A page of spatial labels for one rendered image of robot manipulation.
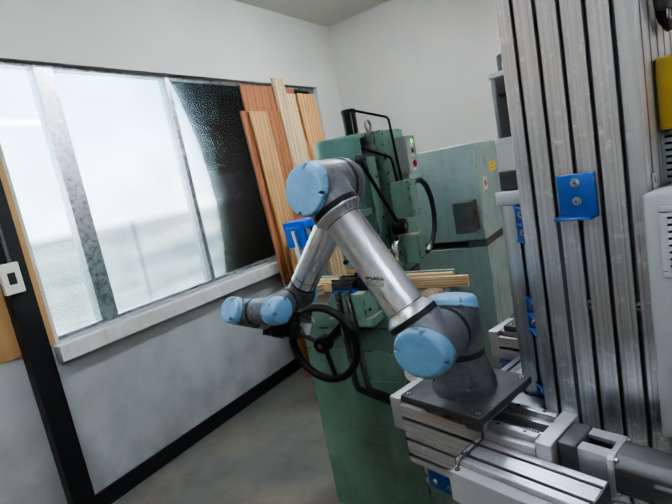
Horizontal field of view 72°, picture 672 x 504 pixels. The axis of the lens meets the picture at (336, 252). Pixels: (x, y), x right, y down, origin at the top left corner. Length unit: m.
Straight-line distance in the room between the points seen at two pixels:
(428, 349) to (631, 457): 0.40
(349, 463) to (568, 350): 1.19
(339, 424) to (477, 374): 1.00
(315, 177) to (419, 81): 3.23
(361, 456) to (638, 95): 1.58
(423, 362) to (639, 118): 0.60
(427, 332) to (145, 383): 2.07
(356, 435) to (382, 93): 3.06
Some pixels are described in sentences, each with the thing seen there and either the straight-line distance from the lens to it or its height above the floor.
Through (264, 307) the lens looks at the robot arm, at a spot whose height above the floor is 1.07.
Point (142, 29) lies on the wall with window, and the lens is 3.12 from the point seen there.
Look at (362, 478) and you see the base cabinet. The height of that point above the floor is 0.15.
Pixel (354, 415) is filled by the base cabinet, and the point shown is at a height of 0.43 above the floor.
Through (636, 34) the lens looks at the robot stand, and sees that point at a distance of 1.03.
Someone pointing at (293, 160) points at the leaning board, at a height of 1.55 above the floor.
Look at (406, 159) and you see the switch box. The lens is 2.01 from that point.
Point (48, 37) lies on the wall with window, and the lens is 2.80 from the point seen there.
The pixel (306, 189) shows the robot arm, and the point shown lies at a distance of 1.00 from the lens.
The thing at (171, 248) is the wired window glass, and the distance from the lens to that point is 2.95.
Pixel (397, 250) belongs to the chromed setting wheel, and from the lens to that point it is 1.87.
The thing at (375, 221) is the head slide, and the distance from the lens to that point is 1.89.
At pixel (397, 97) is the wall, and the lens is 4.23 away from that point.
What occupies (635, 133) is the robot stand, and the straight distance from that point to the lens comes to 1.02.
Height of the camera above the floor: 1.36
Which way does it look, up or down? 9 degrees down
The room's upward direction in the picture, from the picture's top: 11 degrees counter-clockwise
